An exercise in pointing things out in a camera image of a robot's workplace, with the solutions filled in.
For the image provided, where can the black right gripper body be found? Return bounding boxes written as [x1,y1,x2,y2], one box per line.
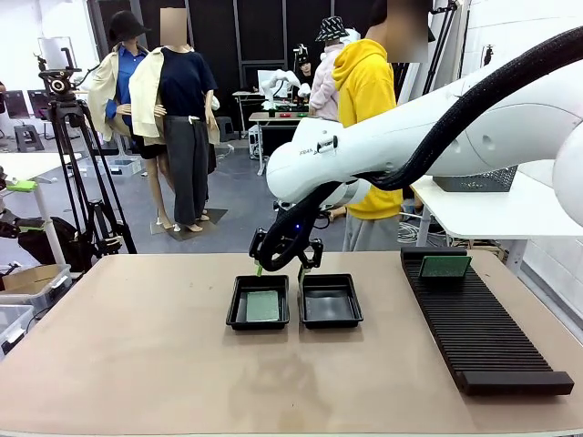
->
[278,212,318,257]

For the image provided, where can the green perforated circuit board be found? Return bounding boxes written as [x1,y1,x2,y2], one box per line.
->
[418,254,473,280]
[245,290,281,323]

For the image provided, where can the black ESD tray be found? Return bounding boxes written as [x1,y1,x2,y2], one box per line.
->
[298,272,364,330]
[225,273,292,332]

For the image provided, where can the white desk with leg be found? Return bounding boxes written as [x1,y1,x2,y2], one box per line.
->
[0,152,83,265]

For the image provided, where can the black backpack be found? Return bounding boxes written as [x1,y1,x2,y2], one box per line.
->
[17,217,92,274]

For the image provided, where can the gray step stool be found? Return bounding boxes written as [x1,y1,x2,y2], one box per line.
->
[13,125,46,153]

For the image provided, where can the clear bin with cardboard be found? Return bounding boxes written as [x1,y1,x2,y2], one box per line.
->
[0,263,73,315]

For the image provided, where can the clear bin with black latch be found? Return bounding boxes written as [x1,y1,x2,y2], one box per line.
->
[0,304,36,361]

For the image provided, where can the background work table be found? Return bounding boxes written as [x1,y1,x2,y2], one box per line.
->
[248,112,315,177]

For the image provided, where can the person in yellow hoodie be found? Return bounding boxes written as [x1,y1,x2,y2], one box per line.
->
[332,0,429,252]

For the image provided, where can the mannequin with black hat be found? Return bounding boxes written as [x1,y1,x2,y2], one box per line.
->
[87,11,177,231]

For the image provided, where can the seated person black headgear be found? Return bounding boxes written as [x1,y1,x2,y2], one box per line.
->
[294,44,315,87]

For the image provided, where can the gray woven plastic basket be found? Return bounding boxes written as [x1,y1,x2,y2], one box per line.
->
[432,164,519,193]

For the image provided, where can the white table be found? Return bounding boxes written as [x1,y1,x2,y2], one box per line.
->
[409,158,583,274]

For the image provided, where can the mannequin in navy top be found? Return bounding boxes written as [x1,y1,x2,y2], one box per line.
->
[129,7,221,233]

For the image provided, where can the black slotted board rack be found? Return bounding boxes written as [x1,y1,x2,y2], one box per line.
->
[399,247,576,396]

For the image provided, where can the black stand legs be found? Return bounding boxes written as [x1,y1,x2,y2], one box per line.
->
[423,0,461,92]

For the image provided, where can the dark mannequin base plate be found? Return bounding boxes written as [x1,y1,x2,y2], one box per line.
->
[149,208,229,241]

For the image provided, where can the black camera tripod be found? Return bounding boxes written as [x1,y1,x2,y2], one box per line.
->
[47,99,138,269]

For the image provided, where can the black video camera head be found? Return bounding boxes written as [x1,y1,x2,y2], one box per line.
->
[32,47,83,104]

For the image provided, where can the black corrugated cable conduit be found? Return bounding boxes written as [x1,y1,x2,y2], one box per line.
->
[258,25,583,273]

